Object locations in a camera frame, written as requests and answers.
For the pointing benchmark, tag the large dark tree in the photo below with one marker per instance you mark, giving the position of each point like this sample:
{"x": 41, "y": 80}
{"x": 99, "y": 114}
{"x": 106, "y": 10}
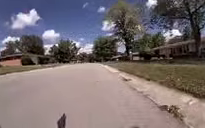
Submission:
{"x": 194, "y": 20}

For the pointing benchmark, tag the tall leafy tree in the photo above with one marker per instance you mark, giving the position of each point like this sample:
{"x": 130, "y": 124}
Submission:
{"x": 126, "y": 23}

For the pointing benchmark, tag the long low brick house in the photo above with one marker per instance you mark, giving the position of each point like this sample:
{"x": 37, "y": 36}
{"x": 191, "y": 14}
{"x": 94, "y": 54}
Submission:
{"x": 186, "y": 48}

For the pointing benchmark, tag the red brick house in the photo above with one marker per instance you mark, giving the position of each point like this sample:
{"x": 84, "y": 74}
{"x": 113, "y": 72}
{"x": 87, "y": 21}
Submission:
{"x": 13, "y": 60}

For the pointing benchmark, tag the row of trees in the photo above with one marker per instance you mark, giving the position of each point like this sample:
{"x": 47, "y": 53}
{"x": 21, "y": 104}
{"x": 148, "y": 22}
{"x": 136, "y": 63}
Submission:
{"x": 33, "y": 46}

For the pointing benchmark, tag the grey asphalt road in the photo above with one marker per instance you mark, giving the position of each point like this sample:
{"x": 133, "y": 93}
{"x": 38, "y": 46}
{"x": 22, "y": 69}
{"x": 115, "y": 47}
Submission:
{"x": 73, "y": 93}

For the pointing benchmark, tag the grass verge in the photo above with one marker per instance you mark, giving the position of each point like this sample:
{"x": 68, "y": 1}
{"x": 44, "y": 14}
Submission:
{"x": 10, "y": 69}

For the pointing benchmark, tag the robot's own part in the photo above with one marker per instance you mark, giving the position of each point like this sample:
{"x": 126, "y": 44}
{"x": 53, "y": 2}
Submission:
{"x": 61, "y": 121}

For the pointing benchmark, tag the grass lawn with dry patches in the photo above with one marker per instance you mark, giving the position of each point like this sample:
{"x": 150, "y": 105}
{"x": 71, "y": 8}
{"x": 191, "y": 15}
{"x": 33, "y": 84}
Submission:
{"x": 176, "y": 75}

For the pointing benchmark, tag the pale concrete kerb strip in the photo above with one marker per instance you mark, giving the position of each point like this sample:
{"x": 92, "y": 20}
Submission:
{"x": 176, "y": 100}

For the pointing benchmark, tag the small distant building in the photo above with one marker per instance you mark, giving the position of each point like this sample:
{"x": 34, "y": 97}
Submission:
{"x": 123, "y": 57}

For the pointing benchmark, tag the round green tree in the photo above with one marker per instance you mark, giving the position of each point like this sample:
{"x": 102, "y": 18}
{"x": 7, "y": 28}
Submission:
{"x": 104, "y": 48}

